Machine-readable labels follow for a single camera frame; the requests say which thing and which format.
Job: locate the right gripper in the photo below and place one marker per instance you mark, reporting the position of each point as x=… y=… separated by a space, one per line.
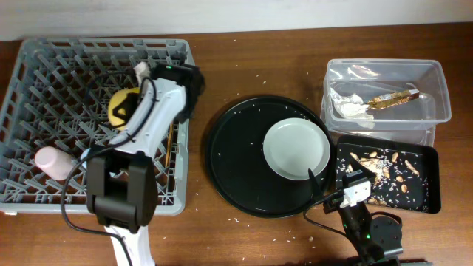
x=318 y=193

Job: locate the black rectangular food-waste tray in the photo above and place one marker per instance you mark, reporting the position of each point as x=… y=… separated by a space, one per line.
x=430 y=161

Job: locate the yellow plastic bowl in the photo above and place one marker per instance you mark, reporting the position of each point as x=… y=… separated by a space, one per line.
x=122 y=106

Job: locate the round black tray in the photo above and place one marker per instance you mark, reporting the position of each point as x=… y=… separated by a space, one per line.
x=238 y=167

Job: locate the pink plastic cup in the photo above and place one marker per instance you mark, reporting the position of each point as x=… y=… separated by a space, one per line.
x=55 y=163

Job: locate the white tissue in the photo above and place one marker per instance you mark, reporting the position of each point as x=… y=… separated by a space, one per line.
x=350 y=107

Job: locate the peanut shells and rice scraps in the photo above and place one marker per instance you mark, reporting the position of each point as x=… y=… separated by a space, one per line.
x=401 y=182

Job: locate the blue plastic cup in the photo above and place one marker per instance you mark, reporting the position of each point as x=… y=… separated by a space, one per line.
x=85 y=153

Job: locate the grey round plate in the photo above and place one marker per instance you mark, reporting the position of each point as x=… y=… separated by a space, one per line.
x=295 y=147

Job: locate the clear plastic bin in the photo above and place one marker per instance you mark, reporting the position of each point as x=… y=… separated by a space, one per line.
x=411 y=122

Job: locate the grey plastic dishwasher rack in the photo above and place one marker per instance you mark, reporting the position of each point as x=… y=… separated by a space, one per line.
x=58 y=96

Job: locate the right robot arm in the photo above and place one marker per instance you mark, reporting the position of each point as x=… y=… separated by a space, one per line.
x=375 y=236

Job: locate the gold snack wrapper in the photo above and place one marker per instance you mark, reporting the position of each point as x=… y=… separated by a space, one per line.
x=393 y=99

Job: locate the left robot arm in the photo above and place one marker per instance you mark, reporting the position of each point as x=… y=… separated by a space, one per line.
x=121 y=185

